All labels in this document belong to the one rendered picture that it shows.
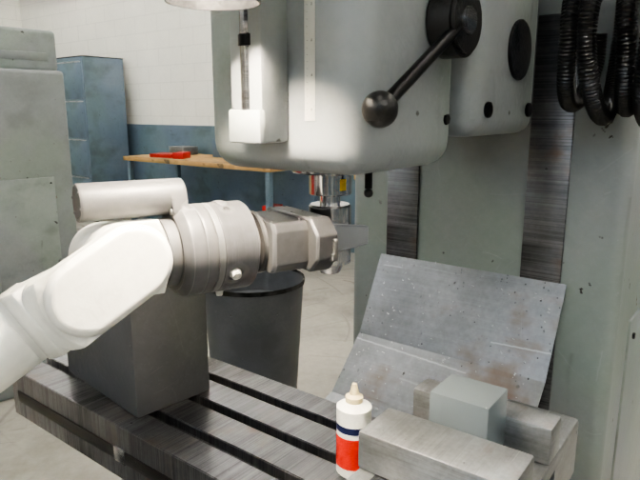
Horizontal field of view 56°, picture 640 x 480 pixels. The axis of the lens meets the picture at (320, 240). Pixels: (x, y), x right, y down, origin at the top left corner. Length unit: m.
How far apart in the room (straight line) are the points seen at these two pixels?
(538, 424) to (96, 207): 0.46
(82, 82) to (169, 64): 1.05
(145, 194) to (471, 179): 0.57
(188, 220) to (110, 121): 7.45
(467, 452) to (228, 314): 2.06
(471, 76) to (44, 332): 0.49
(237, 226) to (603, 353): 0.60
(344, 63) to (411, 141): 0.11
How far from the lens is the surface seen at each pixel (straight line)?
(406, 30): 0.58
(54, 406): 1.01
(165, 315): 0.85
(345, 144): 0.53
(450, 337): 0.98
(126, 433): 0.86
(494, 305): 0.97
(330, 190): 0.63
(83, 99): 7.86
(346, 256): 0.65
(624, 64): 0.73
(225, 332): 2.62
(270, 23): 0.55
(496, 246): 0.98
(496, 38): 0.72
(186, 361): 0.89
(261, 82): 0.54
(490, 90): 0.71
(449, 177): 0.99
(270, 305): 2.54
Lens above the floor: 1.37
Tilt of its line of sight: 12 degrees down
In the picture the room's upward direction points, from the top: straight up
